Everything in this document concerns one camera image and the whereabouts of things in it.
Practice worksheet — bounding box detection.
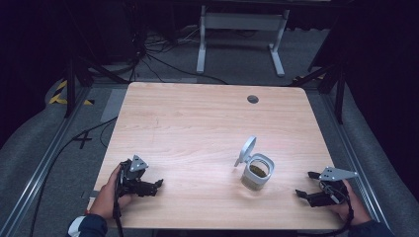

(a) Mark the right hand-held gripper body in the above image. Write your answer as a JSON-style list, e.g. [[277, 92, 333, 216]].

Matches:
[[309, 166, 359, 208]]

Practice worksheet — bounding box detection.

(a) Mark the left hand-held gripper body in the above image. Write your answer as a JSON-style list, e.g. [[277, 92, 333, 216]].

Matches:
[[117, 154, 150, 198]]

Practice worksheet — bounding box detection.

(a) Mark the clear jar with white lid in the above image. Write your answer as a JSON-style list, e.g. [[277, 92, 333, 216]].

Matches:
[[233, 134, 276, 193]]

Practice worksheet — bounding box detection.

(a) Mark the person's right hand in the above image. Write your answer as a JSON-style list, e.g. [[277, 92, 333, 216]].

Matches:
[[324, 180, 373, 227]]

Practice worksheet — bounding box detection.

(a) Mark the person's left hand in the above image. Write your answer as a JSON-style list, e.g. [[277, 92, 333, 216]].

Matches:
[[89, 164, 133, 220]]

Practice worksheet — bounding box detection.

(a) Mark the grey floor tape patch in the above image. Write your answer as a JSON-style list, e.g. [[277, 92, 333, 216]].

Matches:
[[99, 88, 128, 123]]

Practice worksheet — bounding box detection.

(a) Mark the black metal stand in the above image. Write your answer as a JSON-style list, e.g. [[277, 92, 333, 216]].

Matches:
[[62, 48, 129, 119], [290, 62, 347, 125]]

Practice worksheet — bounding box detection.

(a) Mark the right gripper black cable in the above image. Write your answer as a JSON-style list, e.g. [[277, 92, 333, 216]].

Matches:
[[295, 182, 356, 237]]

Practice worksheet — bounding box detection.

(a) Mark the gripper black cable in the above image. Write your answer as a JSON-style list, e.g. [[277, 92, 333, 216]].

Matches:
[[112, 162, 126, 237], [295, 182, 356, 237]]

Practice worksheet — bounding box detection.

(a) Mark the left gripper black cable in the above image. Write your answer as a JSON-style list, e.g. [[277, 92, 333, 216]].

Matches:
[[112, 162, 126, 237]]

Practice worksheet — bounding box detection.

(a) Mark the aluminium floor rail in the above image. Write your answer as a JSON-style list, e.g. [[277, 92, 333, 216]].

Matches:
[[0, 86, 92, 237], [320, 93, 393, 231]]

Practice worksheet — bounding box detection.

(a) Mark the black floor cable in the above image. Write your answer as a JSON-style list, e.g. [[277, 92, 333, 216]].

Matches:
[[29, 117, 119, 237]]

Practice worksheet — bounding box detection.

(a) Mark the bundle of floor cables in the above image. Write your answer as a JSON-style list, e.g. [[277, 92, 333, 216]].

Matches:
[[126, 24, 229, 85]]

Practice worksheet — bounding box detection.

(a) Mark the grey metal table frame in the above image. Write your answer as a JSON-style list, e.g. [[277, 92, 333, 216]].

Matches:
[[196, 4, 292, 78]]

